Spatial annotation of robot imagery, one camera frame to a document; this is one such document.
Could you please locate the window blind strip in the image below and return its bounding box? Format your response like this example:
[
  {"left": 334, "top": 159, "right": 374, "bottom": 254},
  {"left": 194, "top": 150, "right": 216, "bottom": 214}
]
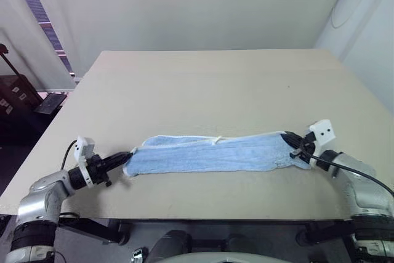
[{"left": 6, "top": 0, "right": 77, "bottom": 78}]

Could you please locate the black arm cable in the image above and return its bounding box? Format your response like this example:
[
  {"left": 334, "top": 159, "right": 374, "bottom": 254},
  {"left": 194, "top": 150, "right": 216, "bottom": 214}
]
[
  {"left": 303, "top": 148, "right": 394, "bottom": 198},
  {"left": 61, "top": 140, "right": 78, "bottom": 171}
]

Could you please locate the dark brown wooden cabinet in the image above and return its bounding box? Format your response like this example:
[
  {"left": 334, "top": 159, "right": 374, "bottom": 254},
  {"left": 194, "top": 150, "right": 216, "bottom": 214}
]
[{"left": 0, "top": 42, "right": 43, "bottom": 147}]

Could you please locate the light blue towel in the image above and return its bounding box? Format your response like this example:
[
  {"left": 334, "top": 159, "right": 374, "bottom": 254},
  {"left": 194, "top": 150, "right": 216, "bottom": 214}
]
[{"left": 123, "top": 131, "right": 312, "bottom": 178}]

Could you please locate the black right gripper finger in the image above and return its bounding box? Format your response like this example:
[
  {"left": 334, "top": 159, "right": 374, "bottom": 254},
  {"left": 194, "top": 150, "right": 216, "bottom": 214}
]
[
  {"left": 283, "top": 132, "right": 305, "bottom": 147},
  {"left": 280, "top": 133, "right": 301, "bottom": 152}
]

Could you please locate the silver robot torso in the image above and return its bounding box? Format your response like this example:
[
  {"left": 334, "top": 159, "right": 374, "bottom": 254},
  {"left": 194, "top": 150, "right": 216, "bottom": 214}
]
[{"left": 131, "top": 246, "right": 296, "bottom": 263}]

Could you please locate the black table frame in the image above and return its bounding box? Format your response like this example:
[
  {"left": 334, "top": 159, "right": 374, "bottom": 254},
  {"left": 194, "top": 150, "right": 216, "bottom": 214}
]
[{"left": 57, "top": 212, "right": 355, "bottom": 247}]

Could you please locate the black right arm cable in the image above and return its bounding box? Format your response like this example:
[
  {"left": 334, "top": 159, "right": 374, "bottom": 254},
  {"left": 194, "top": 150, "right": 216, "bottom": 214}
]
[{"left": 303, "top": 148, "right": 394, "bottom": 198}]

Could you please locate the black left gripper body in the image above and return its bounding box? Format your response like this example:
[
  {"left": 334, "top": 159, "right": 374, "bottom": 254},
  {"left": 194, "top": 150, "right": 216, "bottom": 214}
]
[{"left": 87, "top": 153, "right": 113, "bottom": 188}]

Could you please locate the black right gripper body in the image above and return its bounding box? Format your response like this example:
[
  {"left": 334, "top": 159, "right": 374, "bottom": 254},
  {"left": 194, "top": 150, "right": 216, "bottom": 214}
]
[{"left": 290, "top": 132, "right": 318, "bottom": 163}]

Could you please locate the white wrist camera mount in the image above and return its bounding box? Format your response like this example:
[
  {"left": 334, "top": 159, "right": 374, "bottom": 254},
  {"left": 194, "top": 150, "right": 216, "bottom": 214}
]
[
  {"left": 308, "top": 119, "right": 337, "bottom": 166},
  {"left": 74, "top": 135, "right": 97, "bottom": 188}
]

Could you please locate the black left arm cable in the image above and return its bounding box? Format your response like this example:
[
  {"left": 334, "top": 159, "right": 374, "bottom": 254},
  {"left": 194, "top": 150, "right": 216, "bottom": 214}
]
[{"left": 61, "top": 140, "right": 78, "bottom": 171}]

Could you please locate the dark rounded shape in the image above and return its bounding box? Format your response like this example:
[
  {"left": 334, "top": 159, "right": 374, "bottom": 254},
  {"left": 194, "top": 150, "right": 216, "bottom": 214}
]
[{"left": 147, "top": 229, "right": 192, "bottom": 263}]

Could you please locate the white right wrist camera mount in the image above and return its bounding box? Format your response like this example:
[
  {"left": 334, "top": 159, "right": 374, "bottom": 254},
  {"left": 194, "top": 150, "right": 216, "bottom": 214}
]
[{"left": 308, "top": 119, "right": 337, "bottom": 166}]

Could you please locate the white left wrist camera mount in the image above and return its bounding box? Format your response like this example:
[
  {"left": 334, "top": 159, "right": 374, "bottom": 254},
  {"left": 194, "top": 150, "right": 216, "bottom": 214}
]
[{"left": 74, "top": 135, "right": 97, "bottom": 188}]

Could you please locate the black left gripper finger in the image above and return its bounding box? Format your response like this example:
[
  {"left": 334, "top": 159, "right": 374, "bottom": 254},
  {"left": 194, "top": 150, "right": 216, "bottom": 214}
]
[
  {"left": 105, "top": 150, "right": 134, "bottom": 164},
  {"left": 107, "top": 156, "right": 130, "bottom": 172}
]

